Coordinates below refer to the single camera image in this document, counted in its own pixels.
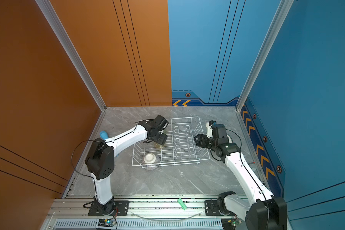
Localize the yellow transparent cup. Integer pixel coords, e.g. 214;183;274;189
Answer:
154;142;163;149

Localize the clear upside-down glass bowl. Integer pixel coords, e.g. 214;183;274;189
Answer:
142;153;160;171

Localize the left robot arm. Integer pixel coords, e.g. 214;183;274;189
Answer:
85;115;169;214

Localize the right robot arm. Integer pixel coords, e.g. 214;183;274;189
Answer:
194;120;288;230

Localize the left circuit board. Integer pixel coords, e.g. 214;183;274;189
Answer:
97;218;117;230

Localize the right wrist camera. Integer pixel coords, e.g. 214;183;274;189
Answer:
206;120;219;139

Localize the white wire dish rack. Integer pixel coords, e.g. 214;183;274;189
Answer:
132;117;210;168

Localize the blue cylinder handle tool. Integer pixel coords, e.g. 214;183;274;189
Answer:
100;131;109;140

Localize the green clip on rail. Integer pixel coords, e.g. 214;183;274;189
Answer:
177;198;187;210

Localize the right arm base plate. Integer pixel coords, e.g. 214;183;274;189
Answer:
204;199;222;216

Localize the aluminium front rail frame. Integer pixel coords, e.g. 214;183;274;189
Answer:
41;195;247;230

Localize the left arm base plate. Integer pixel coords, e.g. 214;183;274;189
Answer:
88;200;129;217

